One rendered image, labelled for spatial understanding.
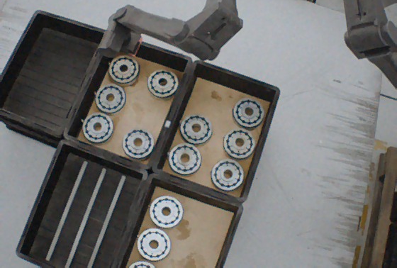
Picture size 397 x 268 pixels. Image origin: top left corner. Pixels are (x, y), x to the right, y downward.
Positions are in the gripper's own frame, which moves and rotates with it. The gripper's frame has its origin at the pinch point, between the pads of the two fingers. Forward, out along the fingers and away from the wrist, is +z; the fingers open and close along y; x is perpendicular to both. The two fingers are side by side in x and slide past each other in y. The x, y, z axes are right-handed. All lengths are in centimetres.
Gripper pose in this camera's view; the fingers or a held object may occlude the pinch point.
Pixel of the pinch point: (125, 50)
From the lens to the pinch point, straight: 160.3
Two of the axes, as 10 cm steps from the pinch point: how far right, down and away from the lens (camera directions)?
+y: 9.4, 3.3, -1.1
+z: -0.1, 3.2, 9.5
